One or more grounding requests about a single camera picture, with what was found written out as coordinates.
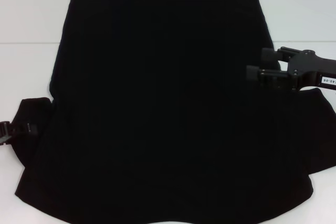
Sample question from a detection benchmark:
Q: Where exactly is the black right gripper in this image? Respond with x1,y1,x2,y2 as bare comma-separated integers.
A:
246,46,336,91

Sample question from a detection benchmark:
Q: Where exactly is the black t-shirt with FREE print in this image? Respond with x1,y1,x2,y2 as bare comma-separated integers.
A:
14,0,336,224

